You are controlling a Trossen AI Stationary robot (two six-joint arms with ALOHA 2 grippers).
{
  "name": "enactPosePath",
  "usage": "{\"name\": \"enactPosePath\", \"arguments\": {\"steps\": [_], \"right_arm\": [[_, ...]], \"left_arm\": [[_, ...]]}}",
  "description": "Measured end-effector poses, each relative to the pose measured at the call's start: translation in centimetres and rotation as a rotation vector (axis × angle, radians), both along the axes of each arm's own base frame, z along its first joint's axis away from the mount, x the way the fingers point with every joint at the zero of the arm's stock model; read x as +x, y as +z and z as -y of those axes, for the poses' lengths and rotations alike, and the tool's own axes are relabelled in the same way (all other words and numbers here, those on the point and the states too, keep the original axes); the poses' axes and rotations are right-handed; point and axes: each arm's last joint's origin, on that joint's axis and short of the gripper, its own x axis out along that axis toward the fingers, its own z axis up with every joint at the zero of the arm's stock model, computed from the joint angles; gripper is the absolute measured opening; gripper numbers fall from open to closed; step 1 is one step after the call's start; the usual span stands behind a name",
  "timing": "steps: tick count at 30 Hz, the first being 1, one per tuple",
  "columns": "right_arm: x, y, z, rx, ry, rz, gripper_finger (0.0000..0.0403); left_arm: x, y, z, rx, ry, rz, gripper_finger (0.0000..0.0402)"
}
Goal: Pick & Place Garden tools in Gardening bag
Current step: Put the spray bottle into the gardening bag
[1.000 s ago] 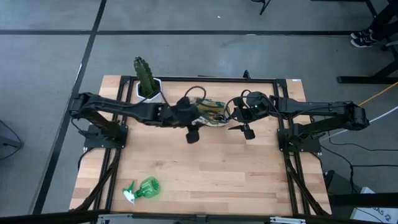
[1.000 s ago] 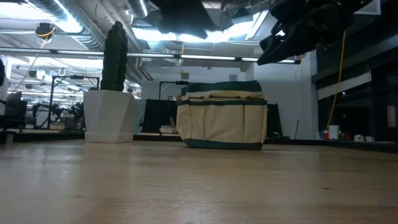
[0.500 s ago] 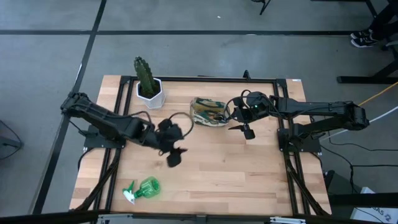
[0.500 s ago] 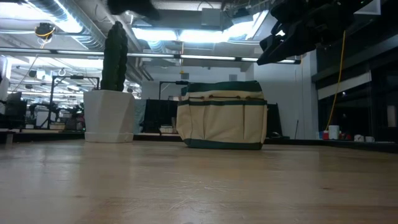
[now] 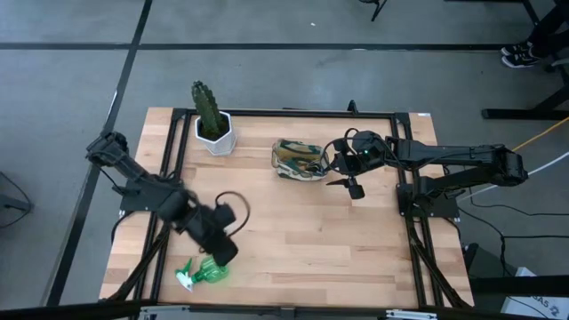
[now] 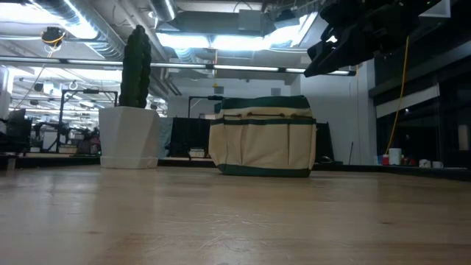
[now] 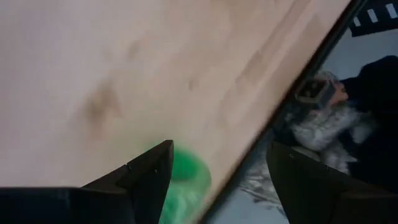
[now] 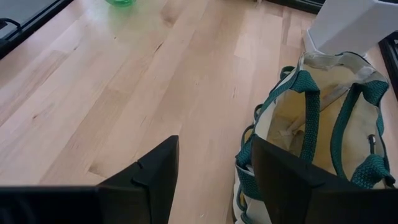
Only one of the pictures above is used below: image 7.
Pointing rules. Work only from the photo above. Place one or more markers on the black white-striped object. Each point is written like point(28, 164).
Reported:
point(373, 26)

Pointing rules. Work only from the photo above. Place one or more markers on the person's headset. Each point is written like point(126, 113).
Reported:
point(314, 93)

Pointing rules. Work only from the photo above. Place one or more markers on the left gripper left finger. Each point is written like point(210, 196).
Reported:
point(136, 196)

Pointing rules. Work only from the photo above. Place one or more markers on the person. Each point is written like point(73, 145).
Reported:
point(323, 130)

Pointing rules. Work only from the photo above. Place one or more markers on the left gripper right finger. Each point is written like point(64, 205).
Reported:
point(301, 196)

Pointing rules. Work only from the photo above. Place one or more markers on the green spray bottle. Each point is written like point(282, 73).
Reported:
point(189, 193)

